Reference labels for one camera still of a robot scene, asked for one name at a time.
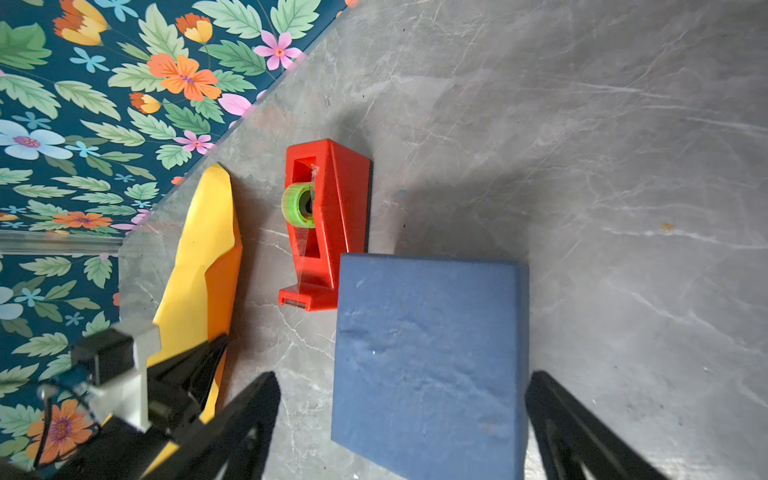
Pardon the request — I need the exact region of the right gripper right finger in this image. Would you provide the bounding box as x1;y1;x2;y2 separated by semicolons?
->
524;370;665;480

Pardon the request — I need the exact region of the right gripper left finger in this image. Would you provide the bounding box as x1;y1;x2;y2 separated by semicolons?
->
146;372;281;479

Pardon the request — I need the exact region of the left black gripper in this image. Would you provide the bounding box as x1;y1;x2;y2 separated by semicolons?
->
1;333;229;479

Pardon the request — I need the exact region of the blue gift box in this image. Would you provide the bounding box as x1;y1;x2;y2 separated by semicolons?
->
331;254;530;479

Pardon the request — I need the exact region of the green tape roll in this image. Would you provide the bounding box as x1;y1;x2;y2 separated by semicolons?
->
281;182;315;229

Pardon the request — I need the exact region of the red tape dispenser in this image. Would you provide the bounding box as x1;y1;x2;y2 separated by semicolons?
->
278;139;373;311

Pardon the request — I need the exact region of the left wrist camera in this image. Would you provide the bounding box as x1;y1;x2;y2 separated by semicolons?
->
40;322;161;432

